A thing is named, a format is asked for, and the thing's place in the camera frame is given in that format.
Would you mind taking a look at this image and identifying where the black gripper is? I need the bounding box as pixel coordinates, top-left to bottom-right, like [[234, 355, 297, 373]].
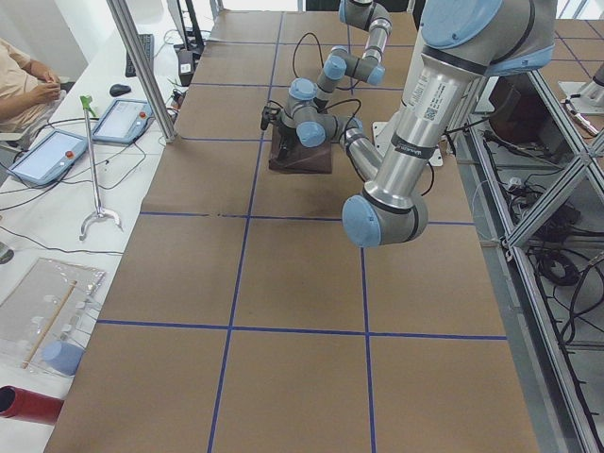
[[277, 124, 297, 159]]

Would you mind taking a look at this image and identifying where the brown t-shirt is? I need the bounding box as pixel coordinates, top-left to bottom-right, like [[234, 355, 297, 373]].
[[268, 130, 332, 175]]

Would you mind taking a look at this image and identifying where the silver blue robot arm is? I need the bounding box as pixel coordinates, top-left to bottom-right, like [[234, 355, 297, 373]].
[[261, 1, 557, 248], [314, 1, 393, 110]]

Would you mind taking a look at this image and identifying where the far teach pendant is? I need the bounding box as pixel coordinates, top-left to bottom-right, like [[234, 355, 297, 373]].
[[92, 98, 153, 145]]

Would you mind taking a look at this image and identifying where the teach pendant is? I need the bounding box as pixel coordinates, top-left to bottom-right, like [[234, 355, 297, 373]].
[[92, 98, 153, 145], [7, 130, 88, 186]]

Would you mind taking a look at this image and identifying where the black keyboard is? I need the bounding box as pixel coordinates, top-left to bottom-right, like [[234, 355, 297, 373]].
[[124, 32, 156, 78]]

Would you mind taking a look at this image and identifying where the black computer mouse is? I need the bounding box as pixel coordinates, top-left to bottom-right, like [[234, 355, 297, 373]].
[[109, 84, 132, 97]]

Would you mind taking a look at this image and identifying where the metal reacher grabber tool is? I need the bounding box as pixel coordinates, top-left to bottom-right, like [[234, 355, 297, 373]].
[[79, 95, 123, 242]]

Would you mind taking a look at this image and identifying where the near teach pendant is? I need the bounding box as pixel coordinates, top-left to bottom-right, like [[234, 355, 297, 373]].
[[7, 130, 88, 186]]

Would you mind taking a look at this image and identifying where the wooden stick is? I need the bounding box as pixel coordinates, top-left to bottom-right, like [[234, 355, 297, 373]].
[[21, 280, 77, 369]]

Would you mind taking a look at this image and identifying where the seated person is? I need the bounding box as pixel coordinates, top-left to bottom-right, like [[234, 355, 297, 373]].
[[1, 40, 75, 149]]

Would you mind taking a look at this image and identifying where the blue plastic cup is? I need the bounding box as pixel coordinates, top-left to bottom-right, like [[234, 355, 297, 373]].
[[42, 341, 85, 376]]

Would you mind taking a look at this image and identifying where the red cylinder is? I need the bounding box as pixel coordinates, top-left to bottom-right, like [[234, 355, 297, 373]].
[[1, 385, 64, 426]]

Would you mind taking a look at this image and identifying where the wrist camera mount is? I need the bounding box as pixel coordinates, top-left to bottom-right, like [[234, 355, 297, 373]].
[[260, 105, 281, 131]]

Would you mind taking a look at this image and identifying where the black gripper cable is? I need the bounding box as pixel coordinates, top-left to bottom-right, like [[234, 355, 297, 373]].
[[291, 31, 360, 95], [325, 98, 364, 143]]

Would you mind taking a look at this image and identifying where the black camera stand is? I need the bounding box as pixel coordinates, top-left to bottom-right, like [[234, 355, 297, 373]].
[[175, 0, 205, 87]]

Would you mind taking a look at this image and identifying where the aluminium frame post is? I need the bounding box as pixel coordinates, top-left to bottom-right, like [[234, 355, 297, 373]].
[[107, 0, 176, 143]]

